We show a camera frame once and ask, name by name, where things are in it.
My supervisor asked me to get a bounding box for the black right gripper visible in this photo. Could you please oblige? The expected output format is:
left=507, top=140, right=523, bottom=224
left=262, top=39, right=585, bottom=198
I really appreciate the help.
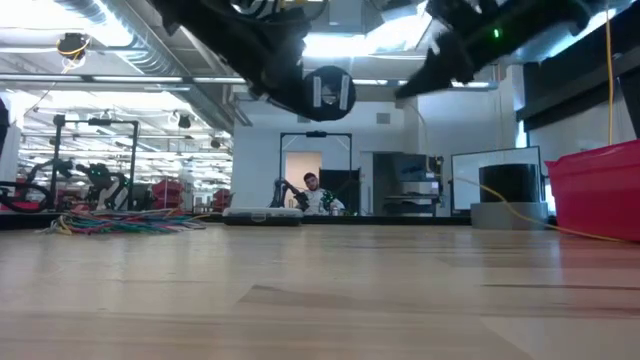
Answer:
left=394, top=0, right=606, bottom=98

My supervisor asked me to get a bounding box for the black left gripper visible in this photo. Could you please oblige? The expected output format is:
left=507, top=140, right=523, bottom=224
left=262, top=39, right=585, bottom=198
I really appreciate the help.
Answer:
left=149, top=0, right=321, bottom=119

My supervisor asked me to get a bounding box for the yellow cord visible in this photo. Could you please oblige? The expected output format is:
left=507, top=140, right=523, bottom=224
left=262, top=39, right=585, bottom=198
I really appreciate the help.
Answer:
left=451, top=174, right=630, bottom=245

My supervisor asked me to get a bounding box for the dark cabinet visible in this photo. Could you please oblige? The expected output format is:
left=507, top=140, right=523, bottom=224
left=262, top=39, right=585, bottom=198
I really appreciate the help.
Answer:
left=372, top=151, right=445, bottom=218

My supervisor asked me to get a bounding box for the person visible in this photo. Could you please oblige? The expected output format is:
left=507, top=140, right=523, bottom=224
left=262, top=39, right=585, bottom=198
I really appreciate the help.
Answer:
left=294, top=171, right=347, bottom=217
left=88, top=162, right=132, bottom=212

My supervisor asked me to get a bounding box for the clear plastic bit case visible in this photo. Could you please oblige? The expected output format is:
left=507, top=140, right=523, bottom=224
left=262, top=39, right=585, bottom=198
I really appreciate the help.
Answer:
left=221, top=206, right=305, bottom=228

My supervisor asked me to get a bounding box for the ceiling light strip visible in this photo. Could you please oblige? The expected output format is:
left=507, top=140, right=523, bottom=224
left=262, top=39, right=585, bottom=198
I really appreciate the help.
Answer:
left=0, top=73, right=296, bottom=85

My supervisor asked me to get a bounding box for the grey tape roll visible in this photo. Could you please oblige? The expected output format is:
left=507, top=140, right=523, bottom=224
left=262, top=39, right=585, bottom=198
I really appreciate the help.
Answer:
left=469, top=200, right=550, bottom=232

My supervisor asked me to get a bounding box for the red storage bin shelf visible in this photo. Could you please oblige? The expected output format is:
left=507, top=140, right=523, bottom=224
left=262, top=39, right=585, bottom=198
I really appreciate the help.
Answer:
left=151, top=178, right=187, bottom=211

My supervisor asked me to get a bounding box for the red plastic bin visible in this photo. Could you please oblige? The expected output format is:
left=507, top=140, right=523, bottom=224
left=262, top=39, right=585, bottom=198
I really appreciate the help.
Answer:
left=544, top=139, right=640, bottom=245

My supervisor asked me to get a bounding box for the black camera rig frame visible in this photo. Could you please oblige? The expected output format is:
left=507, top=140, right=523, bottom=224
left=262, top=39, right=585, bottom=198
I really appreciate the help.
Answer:
left=49, top=113, right=141, bottom=212
left=277, top=130, right=354, bottom=217

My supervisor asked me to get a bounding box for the silver ventilation duct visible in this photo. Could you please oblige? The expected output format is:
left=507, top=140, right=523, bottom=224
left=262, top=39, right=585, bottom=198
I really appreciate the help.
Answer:
left=52, top=0, right=254, bottom=132

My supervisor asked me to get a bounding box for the black aluminium table frame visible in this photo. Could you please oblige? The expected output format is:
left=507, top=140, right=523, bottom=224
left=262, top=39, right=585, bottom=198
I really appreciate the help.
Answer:
left=0, top=211, right=474, bottom=232

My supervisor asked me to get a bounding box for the taut yellow cable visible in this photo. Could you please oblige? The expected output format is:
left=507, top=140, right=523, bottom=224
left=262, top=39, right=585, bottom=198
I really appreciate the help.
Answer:
left=604, top=0, right=616, bottom=147

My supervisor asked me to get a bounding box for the ceiling cable reel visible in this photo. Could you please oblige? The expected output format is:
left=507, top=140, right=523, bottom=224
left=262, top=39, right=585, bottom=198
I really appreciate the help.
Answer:
left=55, top=31, right=92, bottom=60

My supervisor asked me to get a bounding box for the multicoloured wire bundle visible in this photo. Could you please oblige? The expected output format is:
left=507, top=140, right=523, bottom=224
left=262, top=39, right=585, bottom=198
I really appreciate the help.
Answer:
left=37, top=206, right=210, bottom=237

